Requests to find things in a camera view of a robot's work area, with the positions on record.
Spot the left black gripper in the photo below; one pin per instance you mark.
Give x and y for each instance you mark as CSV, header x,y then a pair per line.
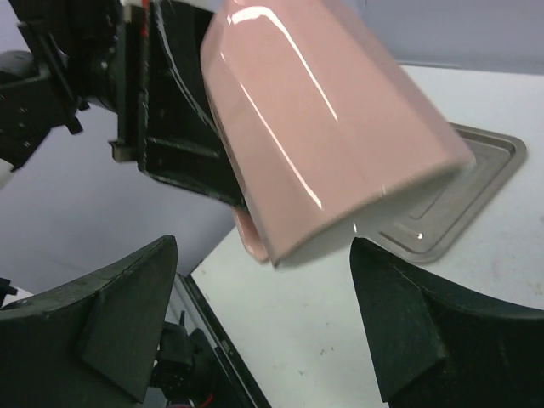
x,y
83,53

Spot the pink faceted mug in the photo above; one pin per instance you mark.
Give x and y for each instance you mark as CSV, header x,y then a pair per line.
x,y
327,135

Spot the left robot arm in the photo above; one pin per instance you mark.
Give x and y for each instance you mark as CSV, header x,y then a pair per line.
x,y
140,60

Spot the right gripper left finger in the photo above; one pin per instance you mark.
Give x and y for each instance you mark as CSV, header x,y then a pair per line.
x,y
91,342

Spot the silver metal tray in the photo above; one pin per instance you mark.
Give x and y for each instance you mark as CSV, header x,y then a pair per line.
x,y
428,232

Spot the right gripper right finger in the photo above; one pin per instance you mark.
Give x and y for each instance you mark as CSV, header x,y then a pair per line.
x,y
434,343

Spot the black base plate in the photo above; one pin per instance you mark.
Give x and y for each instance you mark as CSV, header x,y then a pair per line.
x,y
197,365

